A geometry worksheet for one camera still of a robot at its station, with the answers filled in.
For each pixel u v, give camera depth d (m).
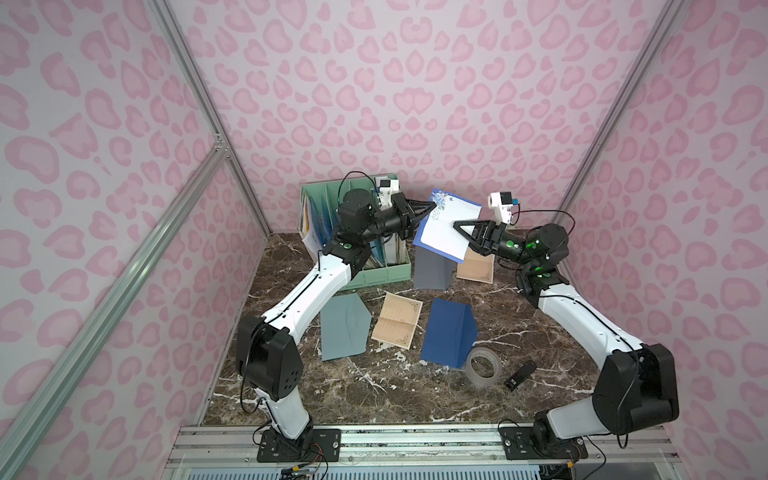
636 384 0.46
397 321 0.95
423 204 0.69
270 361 0.45
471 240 0.65
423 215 0.67
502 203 0.65
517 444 0.73
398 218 0.64
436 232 0.66
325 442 0.73
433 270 1.06
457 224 0.66
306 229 0.86
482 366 0.86
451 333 0.93
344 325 0.95
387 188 0.69
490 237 0.63
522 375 0.82
